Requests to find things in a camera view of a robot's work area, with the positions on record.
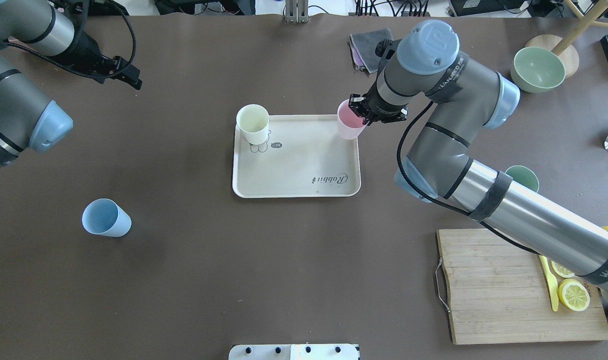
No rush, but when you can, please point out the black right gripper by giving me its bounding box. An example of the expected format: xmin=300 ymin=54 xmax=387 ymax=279
xmin=349 ymin=93 xmax=407 ymax=126

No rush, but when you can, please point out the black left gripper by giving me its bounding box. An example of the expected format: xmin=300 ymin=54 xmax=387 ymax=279
xmin=59 ymin=31 xmax=143 ymax=91

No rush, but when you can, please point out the pink cup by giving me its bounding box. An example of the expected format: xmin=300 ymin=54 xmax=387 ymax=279
xmin=337 ymin=99 xmax=366 ymax=141

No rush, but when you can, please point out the cream cup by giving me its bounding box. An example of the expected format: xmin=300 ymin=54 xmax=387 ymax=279
xmin=236 ymin=104 xmax=270 ymax=145

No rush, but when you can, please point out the light blue cup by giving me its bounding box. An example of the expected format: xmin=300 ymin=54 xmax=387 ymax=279
xmin=81 ymin=198 xmax=132 ymax=238

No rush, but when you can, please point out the green cup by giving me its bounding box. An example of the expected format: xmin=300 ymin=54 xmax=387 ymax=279
xmin=505 ymin=165 xmax=540 ymax=193

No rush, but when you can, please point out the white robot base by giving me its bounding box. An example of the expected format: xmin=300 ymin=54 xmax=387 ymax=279
xmin=228 ymin=342 xmax=361 ymax=360

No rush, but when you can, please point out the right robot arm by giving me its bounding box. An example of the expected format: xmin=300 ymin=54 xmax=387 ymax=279
xmin=349 ymin=19 xmax=608 ymax=301

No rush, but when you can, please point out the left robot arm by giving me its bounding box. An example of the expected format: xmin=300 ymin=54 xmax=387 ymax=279
xmin=0 ymin=0 xmax=142 ymax=169

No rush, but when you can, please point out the cream rabbit tray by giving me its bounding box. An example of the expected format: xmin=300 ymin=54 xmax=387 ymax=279
xmin=231 ymin=114 xmax=361 ymax=198

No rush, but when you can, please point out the grey folded cloth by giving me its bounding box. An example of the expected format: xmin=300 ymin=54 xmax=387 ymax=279
xmin=349 ymin=28 xmax=393 ymax=74

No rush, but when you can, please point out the green bowl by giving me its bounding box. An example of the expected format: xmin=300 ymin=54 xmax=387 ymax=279
xmin=510 ymin=47 xmax=566 ymax=94

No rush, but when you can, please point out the wooden stand with round base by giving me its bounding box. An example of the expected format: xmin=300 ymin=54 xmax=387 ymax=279
xmin=525 ymin=0 xmax=608 ymax=79

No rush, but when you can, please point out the wooden cutting board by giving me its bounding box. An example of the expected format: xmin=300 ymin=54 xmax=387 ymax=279
xmin=436 ymin=228 xmax=608 ymax=346

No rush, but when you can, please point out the yellow plastic knife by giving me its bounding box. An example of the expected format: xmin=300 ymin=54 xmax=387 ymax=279
xmin=538 ymin=254 xmax=560 ymax=312

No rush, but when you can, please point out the lemon slice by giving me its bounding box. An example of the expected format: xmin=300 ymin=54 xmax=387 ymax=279
xmin=550 ymin=260 xmax=576 ymax=279
xmin=557 ymin=278 xmax=591 ymax=312

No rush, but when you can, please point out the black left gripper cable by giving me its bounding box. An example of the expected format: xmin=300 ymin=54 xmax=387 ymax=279
xmin=4 ymin=0 xmax=137 ymax=81

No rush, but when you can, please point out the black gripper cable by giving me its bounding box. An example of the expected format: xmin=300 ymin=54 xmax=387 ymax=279
xmin=4 ymin=0 xmax=137 ymax=81
xmin=396 ymin=100 xmax=540 ymax=256

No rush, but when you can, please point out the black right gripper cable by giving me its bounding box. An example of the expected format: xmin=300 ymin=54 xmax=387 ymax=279
xmin=396 ymin=100 xmax=540 ymax=256

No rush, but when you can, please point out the aluminium frame post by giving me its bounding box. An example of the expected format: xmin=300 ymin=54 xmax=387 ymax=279
xmin=284 ymin=0 xmax=309 ymax=24

